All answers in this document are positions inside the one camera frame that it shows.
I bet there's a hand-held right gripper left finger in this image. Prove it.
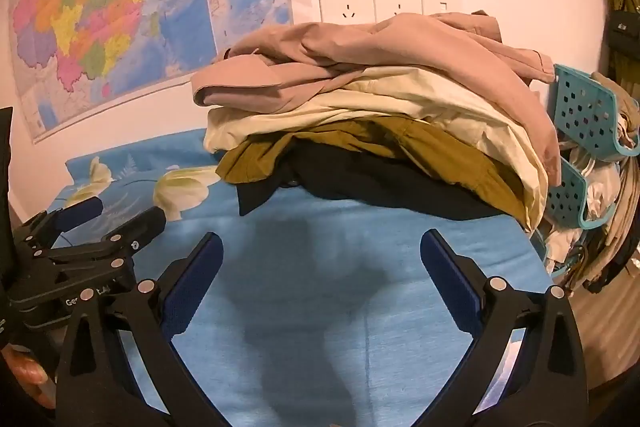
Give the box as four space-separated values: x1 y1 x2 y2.
55 232 226 427

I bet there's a blue floral bed sheet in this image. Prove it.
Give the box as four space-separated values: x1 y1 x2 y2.
47 129 552 427

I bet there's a cream garment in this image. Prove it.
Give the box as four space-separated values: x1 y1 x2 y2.
204 67 551 233

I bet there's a teal perforated plastic basket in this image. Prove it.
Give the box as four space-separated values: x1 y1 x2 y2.
552 64 640 158
544 156 612 229

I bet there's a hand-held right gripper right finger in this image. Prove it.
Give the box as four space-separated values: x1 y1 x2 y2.
420 229 591 427

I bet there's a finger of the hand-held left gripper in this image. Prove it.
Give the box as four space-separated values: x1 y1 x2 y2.
47 206 167 281
20 196 105 254

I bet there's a pink jacket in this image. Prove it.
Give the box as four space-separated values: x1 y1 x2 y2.
191 10 564 188

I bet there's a black garment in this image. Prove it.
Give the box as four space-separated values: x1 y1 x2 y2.
236 141 527 223

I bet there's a colourful wall map poster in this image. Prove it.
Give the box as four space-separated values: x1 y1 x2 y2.
7 0 294 144

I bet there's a person's left hand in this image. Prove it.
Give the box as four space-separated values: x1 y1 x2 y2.
7 348 57 409

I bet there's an olive garment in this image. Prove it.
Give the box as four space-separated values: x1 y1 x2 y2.
216 117 527 228

